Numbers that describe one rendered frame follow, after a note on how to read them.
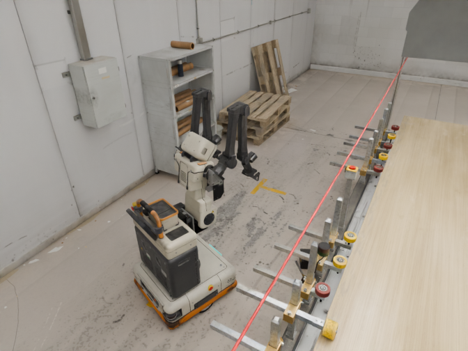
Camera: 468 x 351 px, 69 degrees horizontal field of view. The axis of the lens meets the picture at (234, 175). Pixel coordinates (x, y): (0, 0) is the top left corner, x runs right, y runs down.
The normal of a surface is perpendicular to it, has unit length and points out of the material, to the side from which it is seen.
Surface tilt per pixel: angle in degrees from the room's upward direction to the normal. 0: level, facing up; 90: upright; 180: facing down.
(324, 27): 90
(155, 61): 90
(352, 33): 90
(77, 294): 0
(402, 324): 0
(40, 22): 90
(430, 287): 0
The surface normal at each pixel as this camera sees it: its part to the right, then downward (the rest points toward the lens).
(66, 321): -0.01, -0.85
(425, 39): -0.50, 0.46
